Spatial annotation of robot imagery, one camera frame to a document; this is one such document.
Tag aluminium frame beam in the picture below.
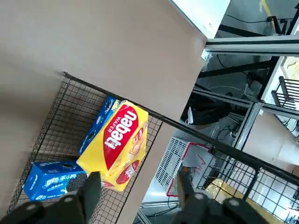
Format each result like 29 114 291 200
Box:
202 34 299 58

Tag black bag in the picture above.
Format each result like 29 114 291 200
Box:
181 94 233 126

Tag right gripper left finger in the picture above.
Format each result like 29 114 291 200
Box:
0 171 103 224

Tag red framed white board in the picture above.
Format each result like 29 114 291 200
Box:
166 141 212 198

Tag blue Oreo cookie box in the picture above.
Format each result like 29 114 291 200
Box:
24 160 89 201
78 95 121 156

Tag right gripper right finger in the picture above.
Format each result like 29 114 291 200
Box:
170 170 269 224

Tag dark slatted rack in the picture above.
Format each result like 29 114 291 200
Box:
271 76 299 110

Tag white slatted appliance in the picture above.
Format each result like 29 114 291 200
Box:
155 137 188 187

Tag black wire shelf rack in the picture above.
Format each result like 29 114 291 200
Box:
7 71 299 224

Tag yellow Nabati wafer box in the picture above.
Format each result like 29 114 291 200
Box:
76 100 150 192

